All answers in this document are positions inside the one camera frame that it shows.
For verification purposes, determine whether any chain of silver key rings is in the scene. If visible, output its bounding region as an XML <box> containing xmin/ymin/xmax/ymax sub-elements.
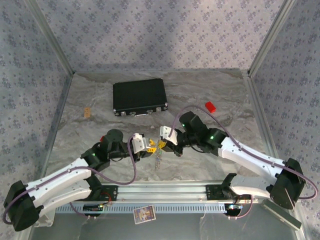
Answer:
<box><xmin>153</xmin><ymin>148</ymin><xmax>164</xmax><ymax>171</ymax></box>

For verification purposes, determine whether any black ribbed carrying case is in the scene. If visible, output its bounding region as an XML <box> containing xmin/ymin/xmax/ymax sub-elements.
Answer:
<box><xmin>112</xmin><ymin>78</ymin><xmax>169</xmax><ymax>118</ymax></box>

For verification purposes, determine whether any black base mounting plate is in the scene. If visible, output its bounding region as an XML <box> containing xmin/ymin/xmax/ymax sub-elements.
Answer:
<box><xmin>99</xmin><ymin>184</ymin><xmax>119</xmax><ymax>202</ymax></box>
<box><xmin>205</xmin><ymin>184</ymin><xmax>226</xmax><ymax>201</ymax></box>

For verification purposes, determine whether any colourful playing card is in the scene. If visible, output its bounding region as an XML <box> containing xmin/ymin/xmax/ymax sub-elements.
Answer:
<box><xmin>133</xmin><ymin>204</ymin><xmax>157</xmax><ymax>225</ymax></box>

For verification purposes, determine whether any black controller board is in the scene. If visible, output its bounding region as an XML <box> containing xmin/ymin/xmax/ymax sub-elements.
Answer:
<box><xmin>83</xmin><ymin>203</ymin><xmax>104</xmax><ymax>213</ymax></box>
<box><xmin>224</xmin><ymin>203</ymin><xmax>244</xmax><ymax>216</ymax></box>

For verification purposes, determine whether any grey metal bar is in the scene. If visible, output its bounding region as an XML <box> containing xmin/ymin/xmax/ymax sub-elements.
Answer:
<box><xmin>259</xmin><ymin>199</ymin><xmax>302</xmax><ymax>230</ymax></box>

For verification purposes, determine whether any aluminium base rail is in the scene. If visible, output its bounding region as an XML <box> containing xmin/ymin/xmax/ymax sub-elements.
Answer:
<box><xmin>101</xmin><ymin>183</ymin><xmax>253</xmax><ymax>203</ymax></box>

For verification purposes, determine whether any thin red wire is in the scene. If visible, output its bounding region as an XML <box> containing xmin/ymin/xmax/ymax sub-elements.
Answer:
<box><xmin>102</xmin><ymin>191</ymin><xmax>113</xmax><ymax>206</ymax></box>

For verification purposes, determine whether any aluminium frame side rail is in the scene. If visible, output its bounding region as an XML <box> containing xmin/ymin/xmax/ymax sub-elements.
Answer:
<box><xmin>18</xmin><ymin>71</ymin><xmax>76</xmax><ymax>240</ymax></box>
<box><xmin>243</xmin><ymin>71</ymin><xmax>311</xmax><ymax>240</ymax></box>

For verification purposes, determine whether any slotted grey cable duct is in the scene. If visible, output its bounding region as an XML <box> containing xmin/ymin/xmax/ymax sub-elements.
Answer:
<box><xmin>55</xmin><ymin>202</ymin><xmax>228</xmax><ymax>214</ymax></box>

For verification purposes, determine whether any thin purple base cable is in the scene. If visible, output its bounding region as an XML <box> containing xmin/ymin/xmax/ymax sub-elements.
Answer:
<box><xmin>69</xmin><ymin>202</ymin><xmax>99</xmax><ymax>220</ymax></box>
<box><xmin>227</xmin><ymin>196</ymin><xmax>253</xmax><ymax>220</ymax></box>

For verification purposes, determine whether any aluminium frame post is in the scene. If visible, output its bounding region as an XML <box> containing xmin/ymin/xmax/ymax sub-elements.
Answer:
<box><xmin>24</xmin><ymin>0</ymin><xmax>76</xmax><ymax>75</ymax></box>
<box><xmin>246</xmin><ymin>0</ymin><xmax>300</xmax><ymax>77</ymax></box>

